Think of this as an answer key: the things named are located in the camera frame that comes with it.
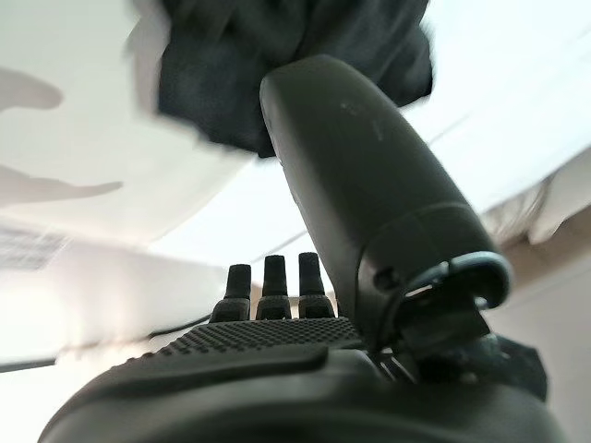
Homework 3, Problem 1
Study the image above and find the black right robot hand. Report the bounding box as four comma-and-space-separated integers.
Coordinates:
36, 54, 569, 443

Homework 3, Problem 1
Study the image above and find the dark navy garment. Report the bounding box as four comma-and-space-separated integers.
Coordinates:
154, 0, 438, 159

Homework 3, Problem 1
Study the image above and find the white t-shirt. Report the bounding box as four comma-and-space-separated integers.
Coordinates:
0, 0, 262, 244

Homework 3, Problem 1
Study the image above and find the bed with beige cover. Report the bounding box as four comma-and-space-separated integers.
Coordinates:
479, 151, 591, 245

